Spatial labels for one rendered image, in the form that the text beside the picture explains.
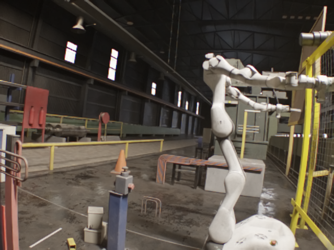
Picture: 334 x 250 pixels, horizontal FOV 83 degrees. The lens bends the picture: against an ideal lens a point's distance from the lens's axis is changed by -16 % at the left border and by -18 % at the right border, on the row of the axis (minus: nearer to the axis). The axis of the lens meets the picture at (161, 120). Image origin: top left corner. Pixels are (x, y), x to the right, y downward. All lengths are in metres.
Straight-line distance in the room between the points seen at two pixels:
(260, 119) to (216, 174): 1.48
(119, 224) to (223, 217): 0.78
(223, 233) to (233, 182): 0.40
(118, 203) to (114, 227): 0.21
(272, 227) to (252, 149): 2.83
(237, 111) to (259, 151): 0.93
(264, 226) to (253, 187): 2.06
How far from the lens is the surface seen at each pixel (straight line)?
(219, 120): 1.67
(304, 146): 2.34
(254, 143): 4.65
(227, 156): 1.71
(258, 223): 2.02
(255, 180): 4.00
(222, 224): 1.77
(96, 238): 2.06
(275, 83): 1.21
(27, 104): 7.50
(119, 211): 1.73
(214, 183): 4.04
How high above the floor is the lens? 1.06
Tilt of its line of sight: 1 degrees up
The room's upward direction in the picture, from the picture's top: 6 degrees clockwise
